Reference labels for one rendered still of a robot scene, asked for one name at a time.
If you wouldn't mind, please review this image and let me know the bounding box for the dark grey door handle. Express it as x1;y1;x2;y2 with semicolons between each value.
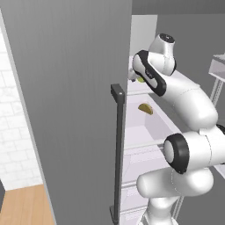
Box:
109;83;127;225

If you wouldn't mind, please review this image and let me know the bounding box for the white door shelf bin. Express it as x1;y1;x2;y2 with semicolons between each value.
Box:
207;53;225;82

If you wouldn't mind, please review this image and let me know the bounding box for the yellow lemon wedge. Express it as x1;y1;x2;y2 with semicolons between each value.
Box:
137;102;155;116

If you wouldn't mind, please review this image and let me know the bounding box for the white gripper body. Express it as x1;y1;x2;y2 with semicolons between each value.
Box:
127;67;139;83

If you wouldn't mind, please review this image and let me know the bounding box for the white fridge interior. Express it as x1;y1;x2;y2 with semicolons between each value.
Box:
120;14;225;225

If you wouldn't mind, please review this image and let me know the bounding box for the dark grey cabinet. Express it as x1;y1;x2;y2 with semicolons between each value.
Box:
0;178;6;214

